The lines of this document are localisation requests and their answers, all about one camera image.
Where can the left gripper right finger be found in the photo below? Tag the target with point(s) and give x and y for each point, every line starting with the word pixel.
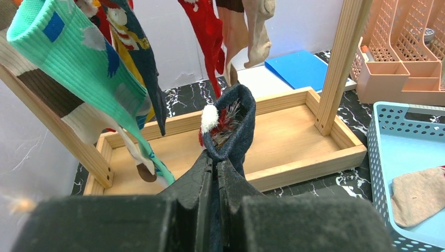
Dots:
pixel 232 189

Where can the blue folder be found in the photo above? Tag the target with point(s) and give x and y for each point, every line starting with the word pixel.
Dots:
pixel 299 69

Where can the brown striped sock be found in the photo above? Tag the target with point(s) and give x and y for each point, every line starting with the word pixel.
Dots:
pixel 235 34
pixel 86 121

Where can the wooden clothes rack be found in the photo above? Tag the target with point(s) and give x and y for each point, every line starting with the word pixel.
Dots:
pixel 287 148

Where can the light blue plastic basket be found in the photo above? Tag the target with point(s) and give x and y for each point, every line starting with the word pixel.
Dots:
pixel 398 145

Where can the navy hanging sock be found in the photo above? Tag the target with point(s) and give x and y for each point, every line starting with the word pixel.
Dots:
pixel 136 52

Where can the brown striped hanging sock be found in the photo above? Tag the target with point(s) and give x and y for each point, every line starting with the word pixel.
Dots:
pixel 86 121

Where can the grey round tin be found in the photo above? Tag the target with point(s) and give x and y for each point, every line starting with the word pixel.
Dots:
pixel 428 34

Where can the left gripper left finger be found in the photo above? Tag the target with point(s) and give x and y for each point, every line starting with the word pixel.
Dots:
pixel 190 220

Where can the navy sock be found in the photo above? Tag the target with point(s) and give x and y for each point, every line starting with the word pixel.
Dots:
pixel 136 52
pixel 227 126

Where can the teal hanging sock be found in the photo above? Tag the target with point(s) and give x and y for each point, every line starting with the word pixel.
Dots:
pixel 56 37

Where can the pink desk file organizer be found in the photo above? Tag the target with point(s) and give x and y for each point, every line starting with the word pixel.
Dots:
pixel 390 65

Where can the long red hanging sock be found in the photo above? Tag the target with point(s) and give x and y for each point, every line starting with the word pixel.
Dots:
pixel 208 31

